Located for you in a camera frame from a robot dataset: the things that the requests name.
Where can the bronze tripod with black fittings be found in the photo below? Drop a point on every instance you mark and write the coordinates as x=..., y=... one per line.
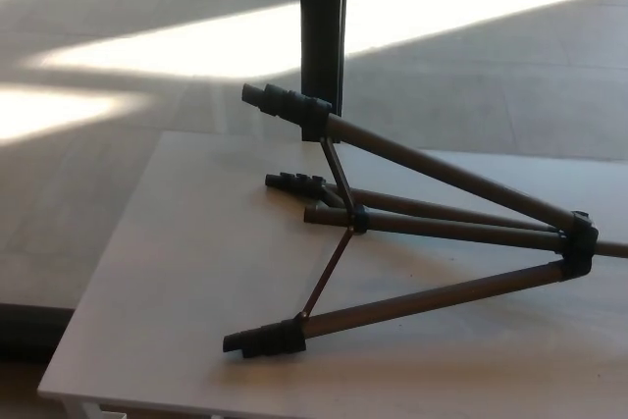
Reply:
x=581, y=242

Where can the black vertical pillar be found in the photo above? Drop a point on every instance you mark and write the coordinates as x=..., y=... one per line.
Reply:
x=319, y=21

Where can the dark floor mat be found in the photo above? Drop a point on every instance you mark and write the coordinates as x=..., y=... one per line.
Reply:
x=24, y=333

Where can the white table frame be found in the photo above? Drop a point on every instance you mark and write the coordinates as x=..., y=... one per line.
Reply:
x=81, y=411

